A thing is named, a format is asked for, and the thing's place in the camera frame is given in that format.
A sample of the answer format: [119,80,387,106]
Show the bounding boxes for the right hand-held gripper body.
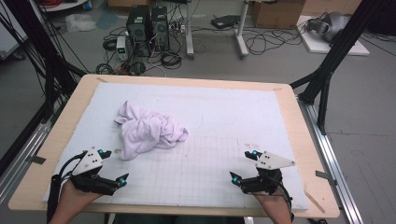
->
[239,150,296,197]

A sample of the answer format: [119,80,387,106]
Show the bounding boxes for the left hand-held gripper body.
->
[68,147,120,197]

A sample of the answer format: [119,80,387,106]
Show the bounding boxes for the pale lilac cloth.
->
[113,100,190,161]

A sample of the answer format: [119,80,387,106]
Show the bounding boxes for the person's right hand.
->
[252,190,292,219]

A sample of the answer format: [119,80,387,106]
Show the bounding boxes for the person's left hand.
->
[58,180,103,217]

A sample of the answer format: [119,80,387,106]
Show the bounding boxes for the thin wooden strip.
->
[303,186,326,215]

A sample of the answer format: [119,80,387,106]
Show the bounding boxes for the white foam mat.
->
[41,81,310,211]

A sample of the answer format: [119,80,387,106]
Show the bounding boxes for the white power supply unit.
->
[116,35,129,62]

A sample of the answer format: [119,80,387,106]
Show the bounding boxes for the white desk leg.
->
[235,0,250,60]
[185,0,195,60]

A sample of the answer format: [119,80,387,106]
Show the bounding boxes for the large black computer tower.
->
[125,5,152,58]

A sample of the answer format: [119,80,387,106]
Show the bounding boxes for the white board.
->
[296,14,371,57]

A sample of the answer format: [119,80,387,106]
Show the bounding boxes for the clear plastic bag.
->
[64,13,97,34]

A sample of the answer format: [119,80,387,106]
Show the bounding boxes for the teal paper sheet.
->
[95,10,120,31]

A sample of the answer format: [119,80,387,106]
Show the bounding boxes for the flat black device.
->
[210,14,241,30]

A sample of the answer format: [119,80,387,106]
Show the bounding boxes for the slim black computer tower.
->
[150,6,171,52]

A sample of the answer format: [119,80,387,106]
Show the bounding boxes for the large cardboard box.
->
[250,0,306,30]

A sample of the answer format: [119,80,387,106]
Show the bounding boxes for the white cabinet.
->
[0,6,29,61]

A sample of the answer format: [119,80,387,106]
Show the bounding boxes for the grey headset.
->
[305,11,351,43]

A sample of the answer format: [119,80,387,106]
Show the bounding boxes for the flat cardboard box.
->
[107,0,151,7]

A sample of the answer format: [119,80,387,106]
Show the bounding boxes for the white round table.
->
[41,0,89,13]

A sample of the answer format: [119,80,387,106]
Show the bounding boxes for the right hand-held gripper black cable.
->
[270,174,295,222]

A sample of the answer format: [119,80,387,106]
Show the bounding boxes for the hand-held gripper black cable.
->
[46,150,88,224]
[270,174,295,222]

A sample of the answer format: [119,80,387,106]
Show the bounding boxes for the left hand-held gripper black cable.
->
[46,150,88,224]

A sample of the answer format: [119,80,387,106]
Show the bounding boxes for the aluminium rail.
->
[298,98,364,224]
[0,120,52,203]

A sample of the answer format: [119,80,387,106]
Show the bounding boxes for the coiled black cable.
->
[160,50,183,70]

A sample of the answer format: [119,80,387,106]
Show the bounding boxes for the long loose black cables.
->
[242,26,307,56]

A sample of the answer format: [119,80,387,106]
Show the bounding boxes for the black metal frame with cables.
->
[0,0,89,178]

